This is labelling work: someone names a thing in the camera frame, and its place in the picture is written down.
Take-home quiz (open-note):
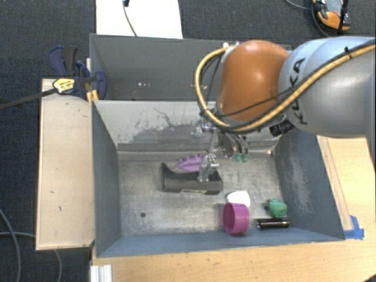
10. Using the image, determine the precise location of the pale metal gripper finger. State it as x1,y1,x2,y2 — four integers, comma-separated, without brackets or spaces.
197,154,211,183
204,160,221,183

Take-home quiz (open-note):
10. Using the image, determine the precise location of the purple spiky toy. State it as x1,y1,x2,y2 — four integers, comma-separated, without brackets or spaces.
172,154,206,173

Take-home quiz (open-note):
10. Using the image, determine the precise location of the black flat block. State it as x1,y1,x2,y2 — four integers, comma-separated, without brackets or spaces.
159,162,224,196

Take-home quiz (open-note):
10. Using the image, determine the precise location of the white rounded object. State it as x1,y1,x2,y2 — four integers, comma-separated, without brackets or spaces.
226,190,251,209

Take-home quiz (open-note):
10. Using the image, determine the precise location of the grey metal bin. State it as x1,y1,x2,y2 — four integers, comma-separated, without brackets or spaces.
89,33,347,259

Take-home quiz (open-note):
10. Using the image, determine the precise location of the magenta plastic cup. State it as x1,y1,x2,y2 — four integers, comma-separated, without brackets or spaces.
221,202,251,236

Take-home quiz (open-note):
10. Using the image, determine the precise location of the green toy animal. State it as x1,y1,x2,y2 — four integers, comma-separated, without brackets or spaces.
265,199,288,219

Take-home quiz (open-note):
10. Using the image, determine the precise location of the pale wood board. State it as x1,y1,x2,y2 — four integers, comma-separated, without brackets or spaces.
35,78,96,251

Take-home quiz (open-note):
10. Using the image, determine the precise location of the black cylinder on white bracket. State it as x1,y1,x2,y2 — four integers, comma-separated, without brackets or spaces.
268,118,296,138

